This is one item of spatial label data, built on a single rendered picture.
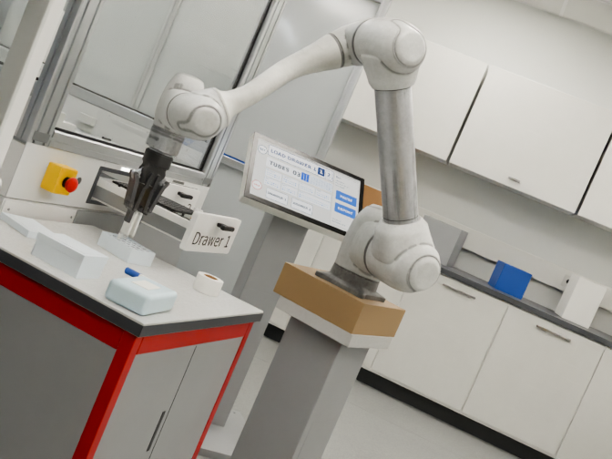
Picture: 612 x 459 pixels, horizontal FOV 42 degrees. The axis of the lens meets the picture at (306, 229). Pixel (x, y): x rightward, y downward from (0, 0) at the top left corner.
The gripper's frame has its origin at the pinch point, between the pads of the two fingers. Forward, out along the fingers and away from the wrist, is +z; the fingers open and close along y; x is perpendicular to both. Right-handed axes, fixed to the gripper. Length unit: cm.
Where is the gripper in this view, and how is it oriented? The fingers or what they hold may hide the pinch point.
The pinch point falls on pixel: (131, 223)
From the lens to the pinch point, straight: 215.0
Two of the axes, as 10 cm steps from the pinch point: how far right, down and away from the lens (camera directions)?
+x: 7.4, 3.6, -5.6
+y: -5.4, -1.7, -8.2
